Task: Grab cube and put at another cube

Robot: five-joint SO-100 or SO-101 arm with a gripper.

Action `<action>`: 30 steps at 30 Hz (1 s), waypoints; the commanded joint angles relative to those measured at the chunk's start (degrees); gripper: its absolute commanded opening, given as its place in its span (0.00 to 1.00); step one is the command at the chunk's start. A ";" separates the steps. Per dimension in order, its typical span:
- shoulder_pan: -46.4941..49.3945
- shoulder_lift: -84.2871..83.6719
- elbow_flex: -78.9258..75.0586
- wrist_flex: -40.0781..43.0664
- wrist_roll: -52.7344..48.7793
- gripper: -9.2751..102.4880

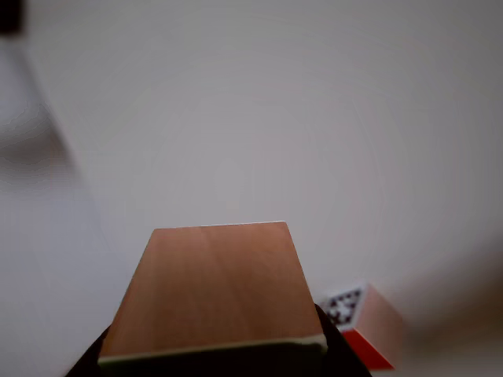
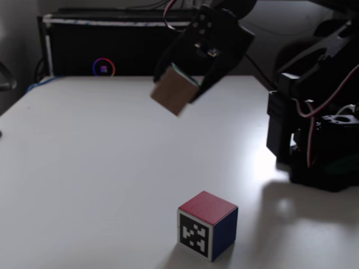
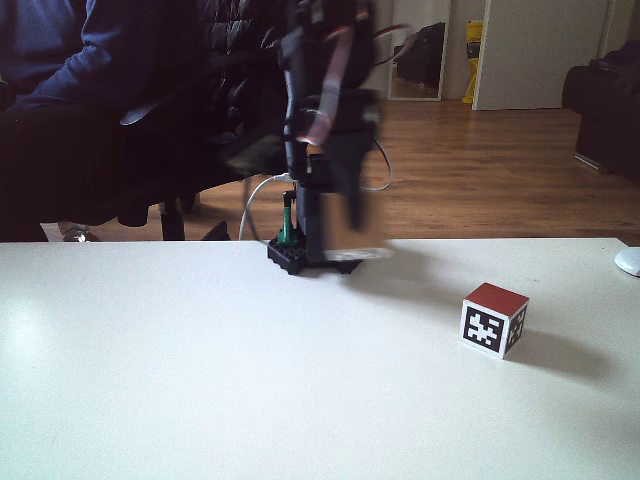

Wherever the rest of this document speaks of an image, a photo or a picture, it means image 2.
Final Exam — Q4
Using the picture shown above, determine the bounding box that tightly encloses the thin black cable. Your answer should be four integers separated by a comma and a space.
244, 53, 277, 92

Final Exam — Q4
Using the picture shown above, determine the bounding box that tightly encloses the red cube with marker print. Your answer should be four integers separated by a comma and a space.
177, 190, 240, 263

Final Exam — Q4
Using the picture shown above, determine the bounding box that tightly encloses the wooden cube with green face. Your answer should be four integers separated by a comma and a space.
150, 67, 201, 118

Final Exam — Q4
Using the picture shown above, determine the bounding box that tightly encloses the red white black servo cable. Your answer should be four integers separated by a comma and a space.
303, 64, 359, 169
163, 0, 187, 30

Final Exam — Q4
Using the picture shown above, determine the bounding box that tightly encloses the blue cable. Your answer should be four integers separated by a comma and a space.
26, 76, 61, 92

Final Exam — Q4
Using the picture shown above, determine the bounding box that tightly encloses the black computer case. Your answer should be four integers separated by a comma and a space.
37, 7, 203, 77

